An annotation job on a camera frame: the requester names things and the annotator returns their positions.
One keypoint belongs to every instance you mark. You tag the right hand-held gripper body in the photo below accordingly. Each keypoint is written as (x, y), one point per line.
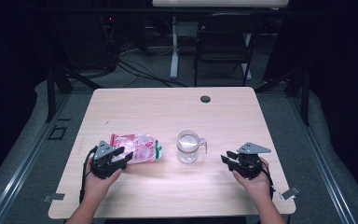
(250, 163)

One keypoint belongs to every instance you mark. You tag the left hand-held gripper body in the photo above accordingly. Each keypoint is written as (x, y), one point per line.
(104, 163)

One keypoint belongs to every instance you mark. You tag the pink printed plastic bag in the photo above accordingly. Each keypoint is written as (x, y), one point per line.
(141, 147)

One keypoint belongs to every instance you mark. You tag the person's left hand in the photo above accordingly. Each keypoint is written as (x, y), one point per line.
(96, 186)

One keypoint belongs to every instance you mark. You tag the person's right hand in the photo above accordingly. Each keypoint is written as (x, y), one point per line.
(259, 186)

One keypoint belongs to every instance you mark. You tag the grey tape tab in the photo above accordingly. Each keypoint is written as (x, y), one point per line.
(290, 193)
(54, 197)

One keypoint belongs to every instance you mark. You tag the dark round table grommet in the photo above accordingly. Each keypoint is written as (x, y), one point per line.
(205, 99)

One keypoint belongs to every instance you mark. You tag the black metal stand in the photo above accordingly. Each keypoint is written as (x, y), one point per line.
(50, 99)
(305, 102)

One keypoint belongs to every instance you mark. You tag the white desk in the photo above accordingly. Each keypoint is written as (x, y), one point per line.
(174, 46)

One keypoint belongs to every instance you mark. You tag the black folding chair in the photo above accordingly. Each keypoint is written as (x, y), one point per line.
(230, 25)

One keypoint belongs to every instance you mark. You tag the metal floor rail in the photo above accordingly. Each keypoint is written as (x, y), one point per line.
(323, 165)
(21, 169)

